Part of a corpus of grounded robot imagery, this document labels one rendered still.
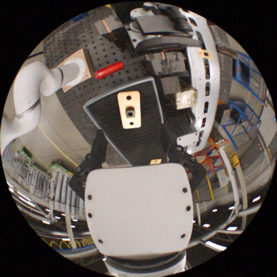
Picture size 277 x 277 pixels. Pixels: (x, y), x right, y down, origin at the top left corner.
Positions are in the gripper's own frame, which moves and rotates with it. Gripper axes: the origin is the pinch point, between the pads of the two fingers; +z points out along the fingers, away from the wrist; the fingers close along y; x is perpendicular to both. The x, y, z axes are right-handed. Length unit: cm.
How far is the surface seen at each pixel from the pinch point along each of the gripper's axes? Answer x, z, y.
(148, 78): 6.6, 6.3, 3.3
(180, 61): 10.6, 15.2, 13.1
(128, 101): 2.3, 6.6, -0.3
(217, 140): -31, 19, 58
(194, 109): -9.7, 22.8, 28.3
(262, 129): -65, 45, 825
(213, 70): 12.2, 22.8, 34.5
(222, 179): -709, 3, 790
